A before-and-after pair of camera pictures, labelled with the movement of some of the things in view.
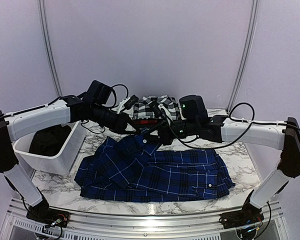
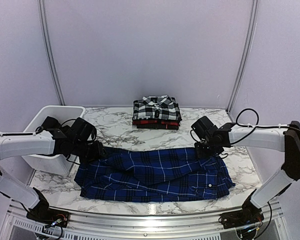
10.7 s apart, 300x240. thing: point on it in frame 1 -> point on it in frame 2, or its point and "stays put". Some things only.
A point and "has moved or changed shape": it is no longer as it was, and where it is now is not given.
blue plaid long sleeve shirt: x=134 y=166 has moved or changed shape
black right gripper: x=163 y=133 -> x=200 y=154
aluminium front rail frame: x=271 y=225 stays put
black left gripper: x=121 y=123 -> x=98 y=153
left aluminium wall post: x=49 y=47 stays put
